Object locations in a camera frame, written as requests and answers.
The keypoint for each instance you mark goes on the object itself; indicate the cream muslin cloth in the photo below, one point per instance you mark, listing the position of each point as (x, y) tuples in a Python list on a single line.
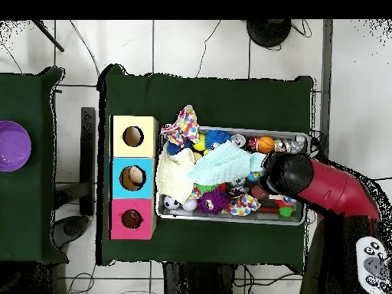
[(174, 177)]

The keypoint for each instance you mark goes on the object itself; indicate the mint green muslin cloth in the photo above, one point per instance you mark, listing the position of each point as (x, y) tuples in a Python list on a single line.
[(223, 165)]

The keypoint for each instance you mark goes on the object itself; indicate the blue spiky rubber ball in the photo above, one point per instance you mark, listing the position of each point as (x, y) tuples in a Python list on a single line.
[(216, 138), (174, 148)]

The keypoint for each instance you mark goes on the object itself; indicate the white polka dot cloth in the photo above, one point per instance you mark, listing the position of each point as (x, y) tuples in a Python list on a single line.
[(185, 127)]

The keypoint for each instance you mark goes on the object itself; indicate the polka dot fabric pouch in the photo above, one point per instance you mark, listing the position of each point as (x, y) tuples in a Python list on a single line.
[(243, 205)]

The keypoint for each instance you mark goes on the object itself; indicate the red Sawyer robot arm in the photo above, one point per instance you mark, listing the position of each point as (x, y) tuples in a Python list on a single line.
[(337, 186)]

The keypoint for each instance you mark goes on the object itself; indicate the wooden box with three holes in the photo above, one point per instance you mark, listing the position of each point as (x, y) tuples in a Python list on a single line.
[(134, 150)]

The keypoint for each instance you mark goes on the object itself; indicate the yellow ball with black print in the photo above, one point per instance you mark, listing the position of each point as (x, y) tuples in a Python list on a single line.
[(200, 144)]

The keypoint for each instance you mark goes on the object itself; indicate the purple spiky googly-eyed toy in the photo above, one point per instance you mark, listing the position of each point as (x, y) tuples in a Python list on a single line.
[(211, 202)]

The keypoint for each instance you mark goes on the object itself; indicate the small soccer ball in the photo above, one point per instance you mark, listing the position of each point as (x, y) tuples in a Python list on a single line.
[(172, 202)]

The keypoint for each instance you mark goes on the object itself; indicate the dark green tablecloth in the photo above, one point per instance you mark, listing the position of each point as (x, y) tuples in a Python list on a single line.
[(214, 101), (30, 98)]

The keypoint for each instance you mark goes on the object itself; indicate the orange toy basketball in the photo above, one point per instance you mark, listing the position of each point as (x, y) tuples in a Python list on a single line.
[(265, 144)]

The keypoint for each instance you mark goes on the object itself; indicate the black upright panel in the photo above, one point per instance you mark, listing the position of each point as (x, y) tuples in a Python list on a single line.
[(88, 159)]

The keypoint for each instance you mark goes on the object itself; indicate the grey round base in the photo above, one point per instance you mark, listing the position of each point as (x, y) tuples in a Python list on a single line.
[(72, 229)]

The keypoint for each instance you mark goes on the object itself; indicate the black round stand base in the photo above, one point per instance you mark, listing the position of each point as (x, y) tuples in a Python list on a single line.
[(269, 32)]

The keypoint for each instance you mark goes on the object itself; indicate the purple plastic bowl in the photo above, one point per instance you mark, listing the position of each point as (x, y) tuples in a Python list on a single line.
[(12, 147)]

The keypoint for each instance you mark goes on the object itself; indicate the black rod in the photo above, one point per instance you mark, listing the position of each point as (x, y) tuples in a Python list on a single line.
[(49, 36)]

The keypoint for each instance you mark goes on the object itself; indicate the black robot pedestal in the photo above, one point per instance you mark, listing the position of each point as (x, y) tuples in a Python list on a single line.
[(199, 281)]

